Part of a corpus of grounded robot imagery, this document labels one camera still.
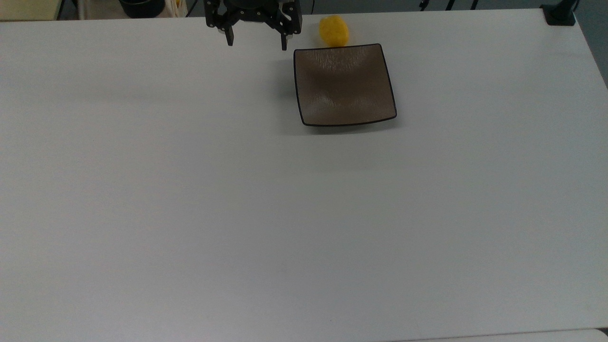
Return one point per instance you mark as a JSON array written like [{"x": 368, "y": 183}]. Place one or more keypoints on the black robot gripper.
[{"x": 251, "y": 9}]

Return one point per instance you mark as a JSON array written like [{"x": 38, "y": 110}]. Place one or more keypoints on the yellow potato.
[{"x": 333, "y": 31}]

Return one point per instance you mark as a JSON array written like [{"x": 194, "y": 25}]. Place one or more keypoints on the square brown ceramic plate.
[{"x": 344, "y": 88}]

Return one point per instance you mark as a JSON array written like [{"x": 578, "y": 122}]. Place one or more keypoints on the dark round bin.
[{"x": 141, "y": 7}]

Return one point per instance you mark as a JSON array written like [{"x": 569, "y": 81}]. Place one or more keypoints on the black tripod legs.
[{"x": 449, "y": 4}]

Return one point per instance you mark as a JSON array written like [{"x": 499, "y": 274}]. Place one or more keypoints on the beige wooden furniture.
[{"x": 28, "y": 8}]

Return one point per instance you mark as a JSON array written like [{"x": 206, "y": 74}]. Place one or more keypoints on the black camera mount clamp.
[{"x": 559, "y": 14}]

